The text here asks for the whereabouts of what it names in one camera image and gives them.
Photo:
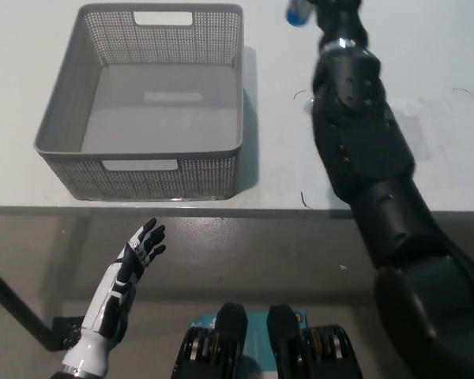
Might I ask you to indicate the black floor foot plate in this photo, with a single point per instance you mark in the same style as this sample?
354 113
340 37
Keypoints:
67 327

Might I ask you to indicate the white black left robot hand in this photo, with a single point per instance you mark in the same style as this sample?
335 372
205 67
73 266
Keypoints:
106 300

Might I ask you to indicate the grey perforated plastic basket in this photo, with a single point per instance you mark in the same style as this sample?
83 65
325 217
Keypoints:
162 114

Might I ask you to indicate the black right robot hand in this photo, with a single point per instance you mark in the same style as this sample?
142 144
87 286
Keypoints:
337 19

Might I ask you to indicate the black metal table leg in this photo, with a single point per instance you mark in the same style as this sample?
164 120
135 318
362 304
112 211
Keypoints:
16 304

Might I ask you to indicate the white shampoo tube blue cap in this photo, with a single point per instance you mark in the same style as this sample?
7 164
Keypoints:
298 13

